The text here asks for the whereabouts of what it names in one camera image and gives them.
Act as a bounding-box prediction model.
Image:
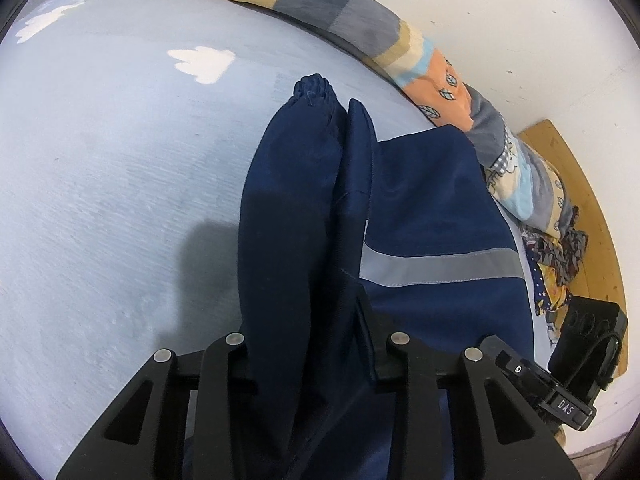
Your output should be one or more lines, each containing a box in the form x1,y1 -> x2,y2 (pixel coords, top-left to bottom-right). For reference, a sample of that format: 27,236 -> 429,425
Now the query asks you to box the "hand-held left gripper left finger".
56,332 -> 261,480

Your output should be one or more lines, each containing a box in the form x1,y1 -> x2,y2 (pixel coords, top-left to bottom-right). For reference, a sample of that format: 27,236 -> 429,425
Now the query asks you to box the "wooden bed board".
517,119 -> 628,376

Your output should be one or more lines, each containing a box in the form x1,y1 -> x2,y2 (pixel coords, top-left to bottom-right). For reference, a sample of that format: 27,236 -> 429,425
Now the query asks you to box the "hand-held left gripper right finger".
357,294 -> 583,480

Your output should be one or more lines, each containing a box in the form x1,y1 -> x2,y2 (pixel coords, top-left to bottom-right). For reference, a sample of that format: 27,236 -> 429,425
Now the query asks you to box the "navy blue work jacket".
182,72 -> 536,480

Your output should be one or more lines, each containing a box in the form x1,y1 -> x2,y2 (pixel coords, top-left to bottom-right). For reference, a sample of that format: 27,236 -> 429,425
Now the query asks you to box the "dark patterned crumpled cloth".
520,207 -> 590,318

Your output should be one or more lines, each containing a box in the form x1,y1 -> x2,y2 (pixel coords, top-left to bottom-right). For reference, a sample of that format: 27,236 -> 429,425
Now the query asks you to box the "patchwork patterned quilt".
70,0 -> 581,236

